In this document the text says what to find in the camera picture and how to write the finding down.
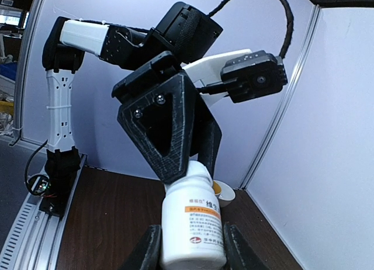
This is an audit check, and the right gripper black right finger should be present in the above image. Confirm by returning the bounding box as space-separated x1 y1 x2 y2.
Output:
223 222 269 270

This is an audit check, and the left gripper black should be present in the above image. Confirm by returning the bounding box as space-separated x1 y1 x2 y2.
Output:
112 51 222 185

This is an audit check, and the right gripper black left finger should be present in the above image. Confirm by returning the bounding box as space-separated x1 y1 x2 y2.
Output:
119 224 162 270

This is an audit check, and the small white pill bottle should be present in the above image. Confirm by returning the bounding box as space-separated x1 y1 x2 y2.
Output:
160 161 227 269

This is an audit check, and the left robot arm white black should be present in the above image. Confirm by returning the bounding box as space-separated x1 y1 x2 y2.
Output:
42 2 223 187

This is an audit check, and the floral mug with orange liquid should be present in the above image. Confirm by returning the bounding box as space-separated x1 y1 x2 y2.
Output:
213 180 236 207

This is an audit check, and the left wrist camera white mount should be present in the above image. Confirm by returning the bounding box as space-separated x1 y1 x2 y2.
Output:
181 48 289 110

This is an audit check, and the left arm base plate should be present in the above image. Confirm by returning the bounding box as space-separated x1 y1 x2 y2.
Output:
25 174 74 218

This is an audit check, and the front aluminium rail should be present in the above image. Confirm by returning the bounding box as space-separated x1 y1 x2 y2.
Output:
1 154 86 269

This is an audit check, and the left aluminium frame post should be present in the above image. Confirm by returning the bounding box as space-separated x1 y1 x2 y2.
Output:
238 5 321 191

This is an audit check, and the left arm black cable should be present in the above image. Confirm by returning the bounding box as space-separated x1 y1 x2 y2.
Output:
209 0 295 59

